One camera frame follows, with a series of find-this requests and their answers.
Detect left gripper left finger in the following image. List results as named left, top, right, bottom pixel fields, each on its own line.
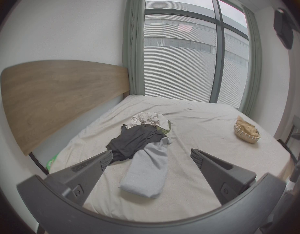
left=46, top=150, right=113, bottom=208

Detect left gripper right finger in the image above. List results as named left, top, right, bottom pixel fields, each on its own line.
left=190, top=148, right=258, bottom=207

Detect window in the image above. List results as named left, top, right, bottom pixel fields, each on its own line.
left=143, top=0, right=250, bottom=110

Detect green garment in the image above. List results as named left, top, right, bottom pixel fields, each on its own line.
left=156, top=121, right=172, bottom=135

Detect tan shorts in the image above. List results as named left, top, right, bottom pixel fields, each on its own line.
left=236, top=115, right=259, bottom=136

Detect round woven basket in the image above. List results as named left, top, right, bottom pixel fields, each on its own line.
left=233, top=116, right=261, bottom=144

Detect black garment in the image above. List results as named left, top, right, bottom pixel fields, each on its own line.
left=105, top=124, right=166, bottom=165

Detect pale blue garment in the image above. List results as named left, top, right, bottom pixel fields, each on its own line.
left=118, top=137, right=173, bottom=199

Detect green packet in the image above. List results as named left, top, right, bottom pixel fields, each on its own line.
left=46, top=153, right=59, bottom=169

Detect white garment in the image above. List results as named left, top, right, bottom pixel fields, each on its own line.
left=127, top=112, right=170, bottom=131

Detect bed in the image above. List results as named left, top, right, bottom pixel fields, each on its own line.
left=0, top=60, right=291, bottom=223

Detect grey-green curtain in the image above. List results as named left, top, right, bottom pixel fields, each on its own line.
left=122, top=0, right=147, bottom=97
left=239, top=5, right=263, bottom=118

